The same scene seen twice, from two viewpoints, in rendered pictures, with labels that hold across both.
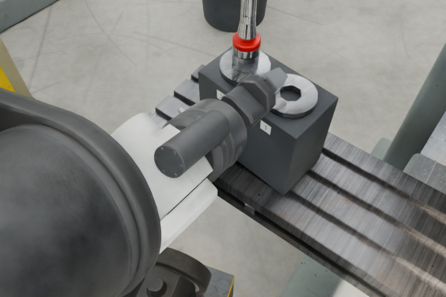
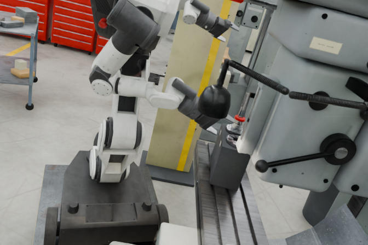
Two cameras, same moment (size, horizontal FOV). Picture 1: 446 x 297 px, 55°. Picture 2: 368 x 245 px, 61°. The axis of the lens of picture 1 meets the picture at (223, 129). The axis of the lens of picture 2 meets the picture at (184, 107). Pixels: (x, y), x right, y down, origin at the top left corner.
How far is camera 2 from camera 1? 0.90 m
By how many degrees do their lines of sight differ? 46
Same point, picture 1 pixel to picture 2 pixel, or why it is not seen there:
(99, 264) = (145, 29)
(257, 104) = not seen: hidden behind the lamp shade
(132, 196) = (155, 29)
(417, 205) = (252, 232)
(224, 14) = (312, 210)
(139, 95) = not seen: hidden behind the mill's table
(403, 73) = not seen: outside the picture
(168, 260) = (160, 208)
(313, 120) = (234, 149)
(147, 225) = (153, 34)
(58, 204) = (149, 22)
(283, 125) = (224, 143)
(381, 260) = (212, 220)
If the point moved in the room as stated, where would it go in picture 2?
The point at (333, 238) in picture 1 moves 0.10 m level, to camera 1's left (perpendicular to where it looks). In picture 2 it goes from (206, 202) to (191, 186)
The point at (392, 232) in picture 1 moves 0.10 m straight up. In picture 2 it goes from (228, 222) to (237, 200)
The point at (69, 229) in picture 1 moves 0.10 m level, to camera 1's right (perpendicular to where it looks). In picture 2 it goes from (147, 23) to (165, 33)
